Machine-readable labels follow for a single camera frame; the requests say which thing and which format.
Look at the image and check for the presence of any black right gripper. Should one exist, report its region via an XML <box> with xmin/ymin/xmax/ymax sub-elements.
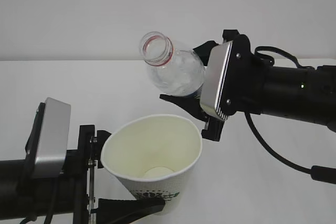
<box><xmin>159</xmin><ymin>29</ymin><xmax>265</xmax><ymax>142</ymax></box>

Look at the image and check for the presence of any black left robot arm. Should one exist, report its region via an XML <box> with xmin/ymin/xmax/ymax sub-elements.
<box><xmin>1</xmin><ymin>125</ymin><xmax>165</xmax><ymax>223</ymax></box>

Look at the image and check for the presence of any clear plastic water bottle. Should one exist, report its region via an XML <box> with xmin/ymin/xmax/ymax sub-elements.
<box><xmin>139</xmin><ymin>31</ymin><xmax>205</xmax><ymax>98</ymax></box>

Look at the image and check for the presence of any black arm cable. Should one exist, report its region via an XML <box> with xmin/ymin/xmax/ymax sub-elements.
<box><xmin>244</xmin><ymin>46</ymin><xmax>336</xmax><ymax>183</ymax></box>
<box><xmin>18</xmin><ymin>176</ymin><xmax>60</xmax><ymax>224</ymax></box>

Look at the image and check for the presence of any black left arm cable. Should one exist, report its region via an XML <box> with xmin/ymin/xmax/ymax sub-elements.
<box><xmin>18</xmin><ymin>176</ymin><xmax>60</xmax><ymax>224</ymax></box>

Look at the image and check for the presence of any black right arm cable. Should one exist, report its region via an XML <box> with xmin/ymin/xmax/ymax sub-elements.
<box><xmin>244</xmin><ymin>46</ymin><xmax>336</xmax><ymax>183</ymax></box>

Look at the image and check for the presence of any white paper coffee cup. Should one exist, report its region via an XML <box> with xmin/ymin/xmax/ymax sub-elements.
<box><xmin>101</xmin><ymin>114</ymin><xmax>203</xmax><ymax>214</ymax></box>

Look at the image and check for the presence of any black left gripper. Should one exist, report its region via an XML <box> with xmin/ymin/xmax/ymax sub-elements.
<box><xmin>59</xmin><ymin>125</ymin><xmax>165</xmax><ymax>223</ymax></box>

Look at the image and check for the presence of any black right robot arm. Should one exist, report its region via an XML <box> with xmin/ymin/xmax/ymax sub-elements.
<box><xmin>160</xmin><ymin>30</ymin><xmax>335</xmax><ymax>141</ymax></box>

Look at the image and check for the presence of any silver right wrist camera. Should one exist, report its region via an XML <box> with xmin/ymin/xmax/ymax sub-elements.
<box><xmin>200</xmin><ymin>41</ymin><xmax>233</xmax><ymax>121</ymax></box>

